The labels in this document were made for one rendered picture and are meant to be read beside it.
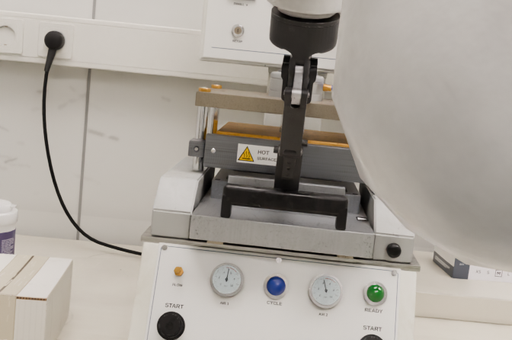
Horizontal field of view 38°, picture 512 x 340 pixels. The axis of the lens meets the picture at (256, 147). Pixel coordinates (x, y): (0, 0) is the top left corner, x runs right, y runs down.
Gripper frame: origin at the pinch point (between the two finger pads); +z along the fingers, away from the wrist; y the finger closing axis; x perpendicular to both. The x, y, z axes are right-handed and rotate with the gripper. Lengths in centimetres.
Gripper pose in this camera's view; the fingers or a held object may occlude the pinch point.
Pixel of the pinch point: (287, 174)
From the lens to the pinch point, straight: 89.6
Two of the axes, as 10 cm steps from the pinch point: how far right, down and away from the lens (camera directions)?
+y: -1.0, 4.4, -8.9
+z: -0.8, 8.9, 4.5
